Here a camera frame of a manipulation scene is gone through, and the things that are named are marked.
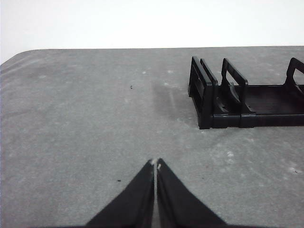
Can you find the black plate rack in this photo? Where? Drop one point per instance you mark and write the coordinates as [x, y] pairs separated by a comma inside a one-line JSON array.
[[261, 121]]

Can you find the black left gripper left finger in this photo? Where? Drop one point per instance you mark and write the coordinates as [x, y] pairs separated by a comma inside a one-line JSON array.
[[133, 204]]

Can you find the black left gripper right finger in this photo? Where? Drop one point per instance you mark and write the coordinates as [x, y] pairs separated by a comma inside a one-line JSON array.
[[180, 204]]

